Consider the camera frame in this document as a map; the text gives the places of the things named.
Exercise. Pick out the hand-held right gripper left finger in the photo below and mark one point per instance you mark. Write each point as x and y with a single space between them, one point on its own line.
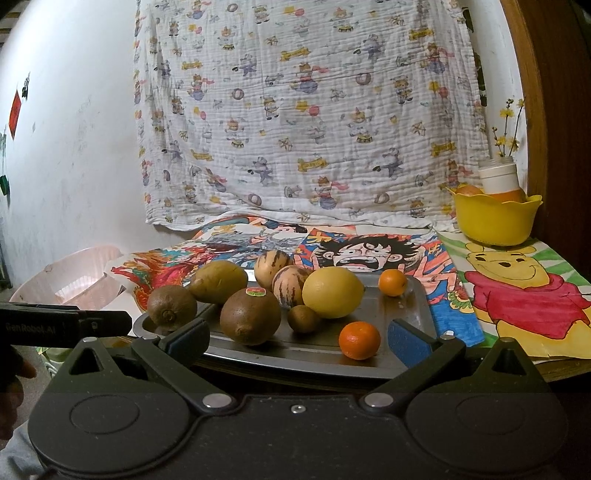
187 340

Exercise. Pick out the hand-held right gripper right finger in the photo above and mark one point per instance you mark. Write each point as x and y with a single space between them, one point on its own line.
406 342

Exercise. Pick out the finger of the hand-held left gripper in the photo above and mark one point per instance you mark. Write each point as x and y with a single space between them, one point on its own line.
106 323

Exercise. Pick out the small orange tangerine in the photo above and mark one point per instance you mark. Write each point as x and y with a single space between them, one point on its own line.
359 340
392 282

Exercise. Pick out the brown kiwi with sticker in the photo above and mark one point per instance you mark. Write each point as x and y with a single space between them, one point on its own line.
250 318

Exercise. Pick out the yellow lemon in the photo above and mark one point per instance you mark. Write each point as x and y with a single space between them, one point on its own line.
333 293

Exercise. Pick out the metal baking tray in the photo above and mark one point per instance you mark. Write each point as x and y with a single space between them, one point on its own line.
318 356

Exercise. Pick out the small brown kiwi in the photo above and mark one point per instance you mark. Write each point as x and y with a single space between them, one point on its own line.
302 318

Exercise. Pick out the striped pepino melon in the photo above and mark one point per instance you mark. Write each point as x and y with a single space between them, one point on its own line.
268 270
291 287

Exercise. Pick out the person's left hand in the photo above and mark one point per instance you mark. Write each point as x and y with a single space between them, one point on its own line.
14 392

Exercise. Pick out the pale green object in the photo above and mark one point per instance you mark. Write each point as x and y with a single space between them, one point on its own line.
53 357

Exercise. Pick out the pink plastic basket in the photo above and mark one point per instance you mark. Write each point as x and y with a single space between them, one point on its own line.
69 281

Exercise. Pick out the red dragon drawing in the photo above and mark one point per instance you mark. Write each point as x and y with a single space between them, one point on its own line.
157 272

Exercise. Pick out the shouting cartoon boy drawing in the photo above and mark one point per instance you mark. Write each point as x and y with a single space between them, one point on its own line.
369 254

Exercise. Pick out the anime warriors drawing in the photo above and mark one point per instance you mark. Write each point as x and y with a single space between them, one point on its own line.
231 248

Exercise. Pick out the yellow bear drawing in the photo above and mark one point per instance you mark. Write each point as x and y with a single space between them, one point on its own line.
521 295

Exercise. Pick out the black-haired cartoon boy drawing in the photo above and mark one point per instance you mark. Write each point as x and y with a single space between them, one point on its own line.
277 226

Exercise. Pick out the yellow plastic bowl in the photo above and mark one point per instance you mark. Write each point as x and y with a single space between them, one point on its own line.
494 222

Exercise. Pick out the orange in bowl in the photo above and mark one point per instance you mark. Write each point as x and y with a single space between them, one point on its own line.
512 196
468 190

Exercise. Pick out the yellow flower twigs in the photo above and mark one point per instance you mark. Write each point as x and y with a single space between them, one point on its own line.
508 138

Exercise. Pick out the white printed cloth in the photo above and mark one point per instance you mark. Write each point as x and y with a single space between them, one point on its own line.
300 115

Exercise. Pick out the wooden furniture panel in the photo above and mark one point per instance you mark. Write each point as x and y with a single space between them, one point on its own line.
554 115

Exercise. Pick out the green wall sticker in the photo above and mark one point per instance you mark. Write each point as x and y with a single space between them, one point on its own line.
4 183

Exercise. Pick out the red wall sticker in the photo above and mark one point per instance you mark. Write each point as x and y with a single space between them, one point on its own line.
14 114

